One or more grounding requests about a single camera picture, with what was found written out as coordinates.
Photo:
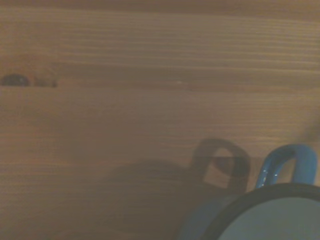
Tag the blue enamel mug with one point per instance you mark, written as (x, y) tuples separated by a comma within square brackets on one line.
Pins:
[(275, 215)]

